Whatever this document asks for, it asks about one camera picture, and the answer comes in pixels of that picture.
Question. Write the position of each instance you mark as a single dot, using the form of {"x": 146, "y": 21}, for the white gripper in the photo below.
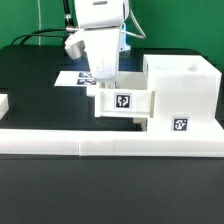
{"x": 102, "y": 47}

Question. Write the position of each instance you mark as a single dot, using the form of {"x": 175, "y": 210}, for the white drawer box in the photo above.
{"x": 142, "y": 122}
{"x": 126, "y": 103}

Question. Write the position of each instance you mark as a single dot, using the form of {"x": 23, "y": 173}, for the white drawer cabinet shell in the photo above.
{"x": 184, "y": 93}

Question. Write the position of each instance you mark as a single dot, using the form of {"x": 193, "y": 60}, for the white drawer box front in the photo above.
{"x": 142, "y": 122}

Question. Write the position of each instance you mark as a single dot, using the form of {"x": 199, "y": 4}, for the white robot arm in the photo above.
{"x": 97, "y": 14}

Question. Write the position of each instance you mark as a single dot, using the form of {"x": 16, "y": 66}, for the white fiducial marker sheet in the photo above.
{"x": 125, "y": 79}

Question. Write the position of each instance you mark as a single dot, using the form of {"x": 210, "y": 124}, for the white L-shaped border wall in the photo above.
{"x": 99, "y": 143}

